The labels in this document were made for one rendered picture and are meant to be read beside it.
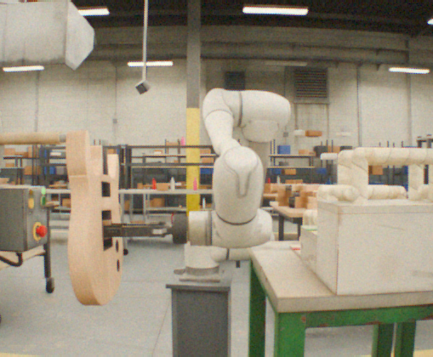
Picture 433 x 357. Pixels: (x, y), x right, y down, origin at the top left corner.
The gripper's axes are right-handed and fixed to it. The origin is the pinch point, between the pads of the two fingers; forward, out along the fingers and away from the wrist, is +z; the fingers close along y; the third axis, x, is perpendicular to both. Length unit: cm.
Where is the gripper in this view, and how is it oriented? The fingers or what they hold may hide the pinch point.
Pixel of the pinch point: (109, 229)
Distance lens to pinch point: 96.2
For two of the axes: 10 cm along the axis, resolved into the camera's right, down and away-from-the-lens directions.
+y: -0.5, 0.6, 10.0
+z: -10.0, 0.1, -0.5
